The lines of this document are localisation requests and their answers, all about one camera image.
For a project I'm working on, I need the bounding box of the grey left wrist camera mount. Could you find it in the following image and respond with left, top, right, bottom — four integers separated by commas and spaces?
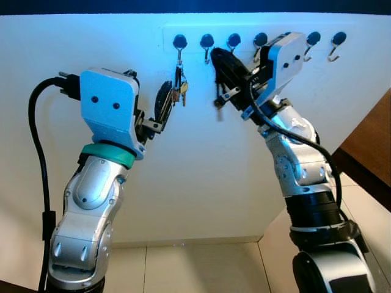
79, 67, 146, 161

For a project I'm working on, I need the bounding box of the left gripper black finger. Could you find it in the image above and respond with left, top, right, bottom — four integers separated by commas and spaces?
153, 81, 175, 126

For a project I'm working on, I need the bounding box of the white hook rail plate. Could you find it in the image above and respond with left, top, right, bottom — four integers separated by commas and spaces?
163, 23, 361, 54

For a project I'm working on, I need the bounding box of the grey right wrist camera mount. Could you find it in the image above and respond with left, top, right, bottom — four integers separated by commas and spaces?
257, 32, 307, 107

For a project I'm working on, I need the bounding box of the dark brown wooden table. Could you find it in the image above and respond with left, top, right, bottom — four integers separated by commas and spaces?
333, 90, 391, 211

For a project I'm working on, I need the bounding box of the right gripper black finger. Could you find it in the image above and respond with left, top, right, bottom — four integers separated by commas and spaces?
227, 54, 250, 87
211, 48, 235, 84

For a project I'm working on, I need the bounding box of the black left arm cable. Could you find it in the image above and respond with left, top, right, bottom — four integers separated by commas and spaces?
27, 72, 83, 292

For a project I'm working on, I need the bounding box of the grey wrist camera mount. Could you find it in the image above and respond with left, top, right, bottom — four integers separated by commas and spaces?
257, 32, 307, 107
79, 67, 146, 161

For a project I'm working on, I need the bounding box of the bunch of keys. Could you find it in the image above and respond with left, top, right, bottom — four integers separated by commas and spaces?
171, 61, 189, 108

